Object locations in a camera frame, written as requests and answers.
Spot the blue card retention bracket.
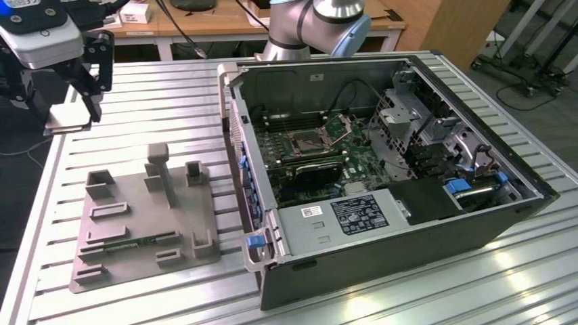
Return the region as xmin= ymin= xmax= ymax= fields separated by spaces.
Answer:
xmin=237 ymin=142 xmax=263 ymax=221

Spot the wooden desk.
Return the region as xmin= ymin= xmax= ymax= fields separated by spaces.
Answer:
xmin=103 ymin=0 xmax=408 ymax=62

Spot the green motherboard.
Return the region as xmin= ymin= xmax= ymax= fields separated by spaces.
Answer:
xmin=250 ymin=111 xmax=394 ymax=209

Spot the black plastic duct cover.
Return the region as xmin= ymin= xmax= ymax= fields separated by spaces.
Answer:
xmin=388 ymin=177 xmax=468 ymax=227

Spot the black camera cable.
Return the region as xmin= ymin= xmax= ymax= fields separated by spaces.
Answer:
xmin=67 ymin=0 xmax=133 ymax=30

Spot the black graphics card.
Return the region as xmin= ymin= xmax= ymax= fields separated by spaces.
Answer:
xmin=283 ymin=160 xmax=345 ymax=192

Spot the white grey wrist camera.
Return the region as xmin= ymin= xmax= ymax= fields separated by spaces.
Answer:
xmin=0 ymin=0 xmax=87 ymax=70

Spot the metal socket cover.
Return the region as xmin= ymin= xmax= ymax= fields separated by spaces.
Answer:
xmin=318 ymin=113 xmax=362 ymax=150

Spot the green RAM stick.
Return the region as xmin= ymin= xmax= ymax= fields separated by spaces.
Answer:
xmin=103 ymin=236 xmax=161 ymax=253

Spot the black open PC case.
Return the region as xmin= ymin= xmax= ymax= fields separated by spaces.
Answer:
xmin=217 ymin=53 xmax=561 ymax=311

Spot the small cardboard box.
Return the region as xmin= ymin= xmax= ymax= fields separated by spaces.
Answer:
xmin=242 ymin=0 xmax=273 ymax=28

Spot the black wheeled equipment stand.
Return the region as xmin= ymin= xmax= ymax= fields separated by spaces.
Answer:
xmin=469 ymin=0 xmax=578 ymax=99

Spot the cable with metal plug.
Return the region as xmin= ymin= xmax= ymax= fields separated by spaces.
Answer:
xmin=155 ymin=0 xmax=210 ymax=60

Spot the silver power supply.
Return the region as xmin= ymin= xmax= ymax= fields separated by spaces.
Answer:
xmin=275 ymin=189 xmax=413 ymax=257

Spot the wooden cabinet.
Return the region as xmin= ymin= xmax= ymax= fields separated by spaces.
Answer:
xmin=420 ymin=0 xmax=514 ymax=72

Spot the grey parts rack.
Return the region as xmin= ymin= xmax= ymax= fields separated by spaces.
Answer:
xmin=67 ymin=142 xmax=223 ymax=295

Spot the brown cardboard sheet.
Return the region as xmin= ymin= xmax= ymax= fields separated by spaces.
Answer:
xmin=361 ymin=0 xmax=408 ymax=30

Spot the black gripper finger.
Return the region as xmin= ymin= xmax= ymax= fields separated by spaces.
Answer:
xmin=0 ymin=43 xmax=54 ymax=137
xmin=66 ymin=28 xmax=117 ymax=124

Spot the black pouch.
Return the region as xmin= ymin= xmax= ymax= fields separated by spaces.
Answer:
xmin=170 ymin=0 xmax=218 ymax=9

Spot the silver CPU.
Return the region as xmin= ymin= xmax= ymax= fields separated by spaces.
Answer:
xmin=43 ymin=102 xmax=95 ymax=135

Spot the CPU socket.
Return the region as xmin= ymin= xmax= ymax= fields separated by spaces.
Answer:
xmin=289 ymin=130 xmax=339 ymax=159

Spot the black internal cable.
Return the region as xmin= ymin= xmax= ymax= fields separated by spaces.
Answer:
xmin=329 ymin=79 xmax=386 ymax=112

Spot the internal wire bundle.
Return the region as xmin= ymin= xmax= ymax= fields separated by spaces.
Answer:
xmin=468 ymin=144 xmax=498 ymax=177

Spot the metal drive cage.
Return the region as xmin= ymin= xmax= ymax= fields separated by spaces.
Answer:
xmin=370 ymin=69 xmax=458 ymax=180

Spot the white box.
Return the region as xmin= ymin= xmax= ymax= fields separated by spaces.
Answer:
xmin=119 ymin=3 xmax=153 ymax=24

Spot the blue disk carrier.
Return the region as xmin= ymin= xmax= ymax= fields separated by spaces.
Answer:
xmin=445 ymin=179 xmax=472 ymax=200

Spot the black RAM slot bank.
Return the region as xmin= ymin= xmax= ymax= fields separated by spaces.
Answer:
xmin=261 ymin=112 xmax=327 ymax=129
xmin=270 ymin=151 xmax=345 ymax=167

